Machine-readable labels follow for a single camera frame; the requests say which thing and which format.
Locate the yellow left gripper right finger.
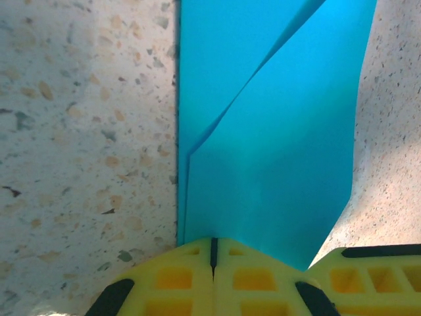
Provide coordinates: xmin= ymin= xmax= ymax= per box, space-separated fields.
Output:
xmin=212 ymin=236 xmax=340 ymax=316

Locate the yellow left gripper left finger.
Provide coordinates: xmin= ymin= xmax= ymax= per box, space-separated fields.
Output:
xmin=87 ymin=236 xmax=216 ymax=316

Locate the blue cloth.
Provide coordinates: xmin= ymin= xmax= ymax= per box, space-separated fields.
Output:
xmin=176 ymin=0 xmax=378 ymax=273

